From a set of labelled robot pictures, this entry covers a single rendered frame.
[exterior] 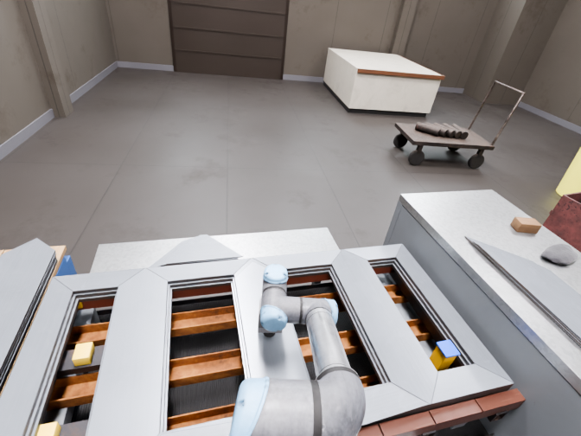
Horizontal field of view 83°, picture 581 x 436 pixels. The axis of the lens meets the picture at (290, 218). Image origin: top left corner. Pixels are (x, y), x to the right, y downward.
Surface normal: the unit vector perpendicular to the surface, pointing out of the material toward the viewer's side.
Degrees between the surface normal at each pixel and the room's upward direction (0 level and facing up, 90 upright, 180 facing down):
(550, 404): 90
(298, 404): 8
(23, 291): 0
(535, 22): 90
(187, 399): 0
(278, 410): 18
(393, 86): 90
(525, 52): 90
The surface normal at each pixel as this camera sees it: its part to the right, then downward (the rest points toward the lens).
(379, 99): 0.15, 0.59
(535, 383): -0.96, 0.06
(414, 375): 0.11, -0.81
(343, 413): 0.47, -0.49
